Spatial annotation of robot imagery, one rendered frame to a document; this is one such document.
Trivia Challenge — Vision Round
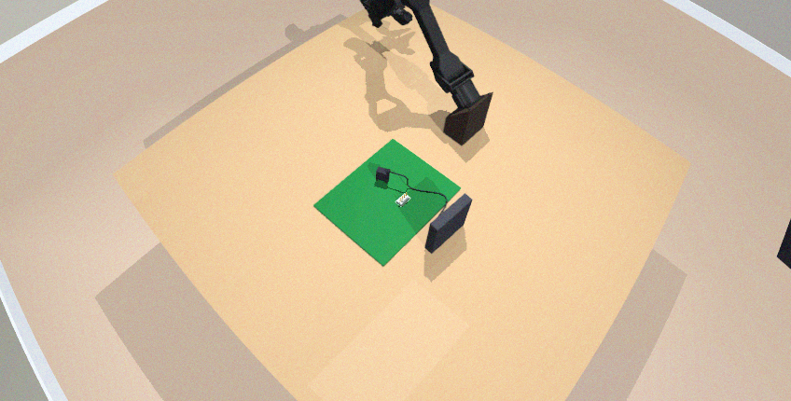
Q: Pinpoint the green circuit board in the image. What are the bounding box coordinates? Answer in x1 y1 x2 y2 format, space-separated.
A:
313 139 461 266

